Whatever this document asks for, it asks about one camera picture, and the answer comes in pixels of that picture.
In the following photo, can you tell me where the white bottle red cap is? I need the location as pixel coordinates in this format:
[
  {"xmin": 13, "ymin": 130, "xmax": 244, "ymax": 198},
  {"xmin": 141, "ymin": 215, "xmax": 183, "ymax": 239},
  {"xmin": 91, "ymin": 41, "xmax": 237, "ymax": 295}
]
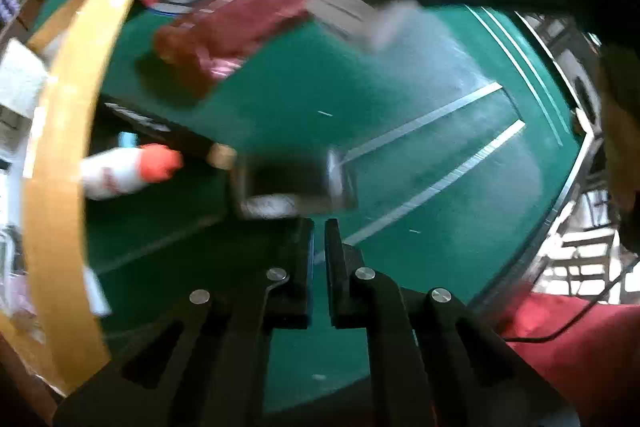
[{"xmin": 80, "ymin": 143, "xmax": 183, "ymax": 200}]

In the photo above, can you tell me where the dark red fabric pouch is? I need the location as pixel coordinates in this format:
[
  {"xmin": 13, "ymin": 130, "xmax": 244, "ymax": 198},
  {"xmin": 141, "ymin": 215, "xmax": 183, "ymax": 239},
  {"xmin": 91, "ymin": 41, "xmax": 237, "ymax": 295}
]
[{"xmin": 153, "ymin": 0, "xmax": 309, "ymax": 100}]

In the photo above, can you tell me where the white cardboard box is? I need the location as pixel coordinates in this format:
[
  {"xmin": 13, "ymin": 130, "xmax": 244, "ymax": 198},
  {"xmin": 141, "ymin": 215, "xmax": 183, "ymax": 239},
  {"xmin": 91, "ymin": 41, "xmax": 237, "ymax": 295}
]
[{"xmin": 0, "ymin": 38, "xmax": 49, "ymax": 119}]

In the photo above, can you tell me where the yellow-rimmed white storage box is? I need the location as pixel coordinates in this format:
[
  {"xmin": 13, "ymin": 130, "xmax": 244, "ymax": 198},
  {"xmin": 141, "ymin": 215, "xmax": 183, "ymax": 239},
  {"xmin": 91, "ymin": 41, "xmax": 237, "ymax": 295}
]
[{"xmin": 1, "ymin": 0, "xmax": 132, "ymax": 395}]

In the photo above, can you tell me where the black rectangular case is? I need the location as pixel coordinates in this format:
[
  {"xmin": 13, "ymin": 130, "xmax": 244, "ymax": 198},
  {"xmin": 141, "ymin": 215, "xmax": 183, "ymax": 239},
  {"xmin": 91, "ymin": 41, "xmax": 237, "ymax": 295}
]
[{"xmin": 230, "ymin": 148, "xmax": 358, "ymax": 220}]

